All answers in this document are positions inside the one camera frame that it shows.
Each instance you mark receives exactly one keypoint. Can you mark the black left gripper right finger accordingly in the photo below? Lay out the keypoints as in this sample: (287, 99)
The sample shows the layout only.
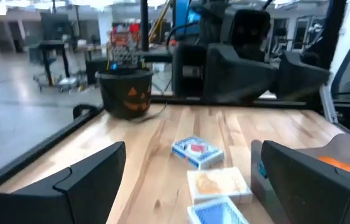
(311, 193)

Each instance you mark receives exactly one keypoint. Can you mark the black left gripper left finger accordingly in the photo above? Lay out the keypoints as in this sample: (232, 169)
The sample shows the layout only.
(69, 199)

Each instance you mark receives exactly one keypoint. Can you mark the small teal building block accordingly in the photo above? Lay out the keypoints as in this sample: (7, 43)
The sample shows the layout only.
(261, 169)

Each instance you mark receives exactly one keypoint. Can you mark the grey translucent plastic bin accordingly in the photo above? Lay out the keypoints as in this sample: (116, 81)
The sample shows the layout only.
(342, 146)

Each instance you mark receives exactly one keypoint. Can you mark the blue-backed card deck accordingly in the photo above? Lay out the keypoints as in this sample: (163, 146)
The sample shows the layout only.
(215, 214)

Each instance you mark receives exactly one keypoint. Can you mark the blue playing card box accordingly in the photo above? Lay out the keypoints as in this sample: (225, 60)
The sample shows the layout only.
(198, 151)

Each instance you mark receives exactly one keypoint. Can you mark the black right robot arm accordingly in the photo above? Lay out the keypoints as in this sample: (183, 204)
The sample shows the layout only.
(233, 74)

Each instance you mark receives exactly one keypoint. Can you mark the black pumpkin face bucket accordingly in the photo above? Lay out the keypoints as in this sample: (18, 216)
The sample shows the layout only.
(126, 93)

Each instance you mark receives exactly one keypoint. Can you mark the blue monitor screen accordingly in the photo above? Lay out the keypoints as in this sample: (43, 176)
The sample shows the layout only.
(182, 15)

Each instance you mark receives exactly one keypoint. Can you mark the black standing table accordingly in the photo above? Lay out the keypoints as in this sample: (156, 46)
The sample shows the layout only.
(52, 46)

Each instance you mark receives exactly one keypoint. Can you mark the rack with red parts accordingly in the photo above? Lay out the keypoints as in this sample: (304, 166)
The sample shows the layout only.
(125, 40)

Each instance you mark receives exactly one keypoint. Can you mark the black aluminium table frame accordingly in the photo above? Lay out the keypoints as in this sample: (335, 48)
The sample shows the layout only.
(38, 151)

